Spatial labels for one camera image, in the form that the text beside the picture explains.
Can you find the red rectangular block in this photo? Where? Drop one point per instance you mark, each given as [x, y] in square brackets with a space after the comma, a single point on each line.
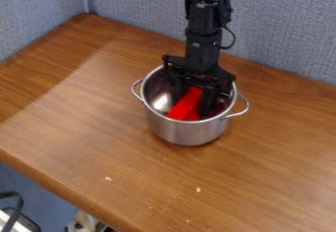
[186, 109]

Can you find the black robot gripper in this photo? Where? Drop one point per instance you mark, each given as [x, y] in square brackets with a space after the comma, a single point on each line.
[198, 70]

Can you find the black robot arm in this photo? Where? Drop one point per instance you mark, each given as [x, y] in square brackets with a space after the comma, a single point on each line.
[208, 17]

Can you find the stainless steel pot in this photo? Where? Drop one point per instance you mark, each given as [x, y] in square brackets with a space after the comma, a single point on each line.
[154, 93]

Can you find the white object below table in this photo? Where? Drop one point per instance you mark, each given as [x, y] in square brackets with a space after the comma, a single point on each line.
[86, 223]

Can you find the black and grey corner object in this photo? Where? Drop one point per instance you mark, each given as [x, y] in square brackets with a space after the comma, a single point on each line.
[23, 224]

